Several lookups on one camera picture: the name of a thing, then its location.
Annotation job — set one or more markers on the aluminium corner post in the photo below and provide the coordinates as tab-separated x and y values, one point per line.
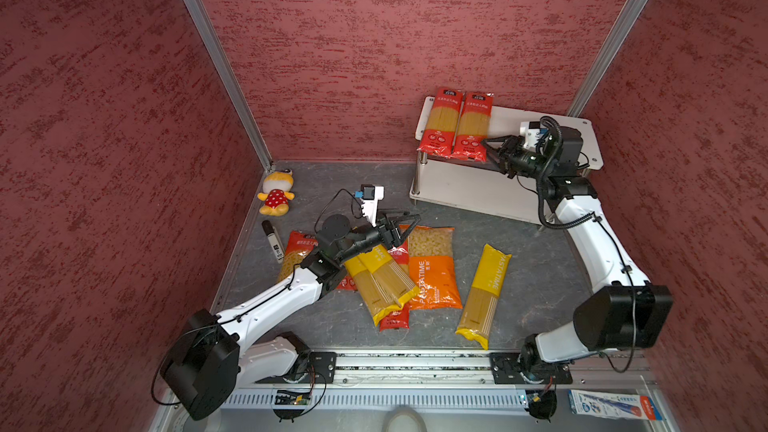
221	63
619	32

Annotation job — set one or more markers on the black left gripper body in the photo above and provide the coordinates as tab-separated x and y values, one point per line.
390	233

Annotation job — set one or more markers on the right aluminium corner post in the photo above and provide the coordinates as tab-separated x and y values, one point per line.
619	32

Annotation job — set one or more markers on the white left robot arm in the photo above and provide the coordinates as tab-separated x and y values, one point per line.
218	353

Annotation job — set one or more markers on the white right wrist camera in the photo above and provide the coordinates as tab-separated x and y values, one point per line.
531	133

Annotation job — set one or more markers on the grey marker pen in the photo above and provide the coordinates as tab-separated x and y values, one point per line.
273	240

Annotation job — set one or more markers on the red spaghetti bag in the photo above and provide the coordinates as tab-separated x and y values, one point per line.
440	130
398	320
473	127

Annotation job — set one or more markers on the left aluminium corner post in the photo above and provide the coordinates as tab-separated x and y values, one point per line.
221	63

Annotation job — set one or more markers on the yellow plush toy red dress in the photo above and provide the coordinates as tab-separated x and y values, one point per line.
276	193

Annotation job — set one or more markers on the yellow spaghetti bag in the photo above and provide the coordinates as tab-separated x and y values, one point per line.
389	275
479	310
378	301

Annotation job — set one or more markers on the blue white box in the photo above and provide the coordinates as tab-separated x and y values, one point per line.
613	406

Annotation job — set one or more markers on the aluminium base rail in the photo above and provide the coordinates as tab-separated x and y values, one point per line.
425	381

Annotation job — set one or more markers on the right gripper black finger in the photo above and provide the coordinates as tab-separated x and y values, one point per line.
499	157
507	140

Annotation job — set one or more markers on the red macaroni bag left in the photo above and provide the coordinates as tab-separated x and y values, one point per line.
299	246

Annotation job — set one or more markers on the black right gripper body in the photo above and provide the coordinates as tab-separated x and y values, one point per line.
512	156

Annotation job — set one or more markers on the orange macaroni bag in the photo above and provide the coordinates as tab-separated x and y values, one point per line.
431	267

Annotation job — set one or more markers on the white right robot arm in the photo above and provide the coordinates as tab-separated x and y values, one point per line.
625	310

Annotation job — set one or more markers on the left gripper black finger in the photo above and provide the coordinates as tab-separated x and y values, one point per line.
398	217
397	231

